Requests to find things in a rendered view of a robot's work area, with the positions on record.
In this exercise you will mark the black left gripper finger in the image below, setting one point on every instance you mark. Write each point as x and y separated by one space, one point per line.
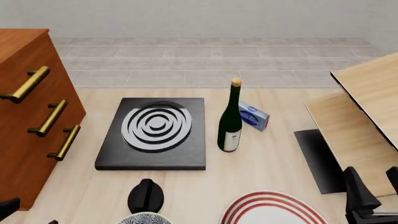
8 206
53 222

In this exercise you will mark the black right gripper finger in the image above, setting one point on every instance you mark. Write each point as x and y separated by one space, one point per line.
360 191
394 177

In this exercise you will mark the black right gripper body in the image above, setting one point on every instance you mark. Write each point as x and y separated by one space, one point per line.
367 218

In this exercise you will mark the blue patterned bowl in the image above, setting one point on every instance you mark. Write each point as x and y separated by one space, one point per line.
143 219

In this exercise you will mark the flat black stove plate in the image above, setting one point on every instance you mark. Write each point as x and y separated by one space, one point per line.
118 154

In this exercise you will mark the round black stove knob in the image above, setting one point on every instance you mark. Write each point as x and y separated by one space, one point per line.
144 196

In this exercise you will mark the pale wooden rack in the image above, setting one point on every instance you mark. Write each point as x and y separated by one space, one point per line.
345 130

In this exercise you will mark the white plate with red rings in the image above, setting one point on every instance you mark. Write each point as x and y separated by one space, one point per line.
270 215

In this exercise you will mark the blue printed food box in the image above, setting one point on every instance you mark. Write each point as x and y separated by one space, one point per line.
253 115

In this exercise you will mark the dark green wine bottle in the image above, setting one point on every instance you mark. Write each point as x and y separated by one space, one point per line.
230 121

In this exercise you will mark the brown wooden cabinet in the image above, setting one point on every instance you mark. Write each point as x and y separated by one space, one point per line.
46 58

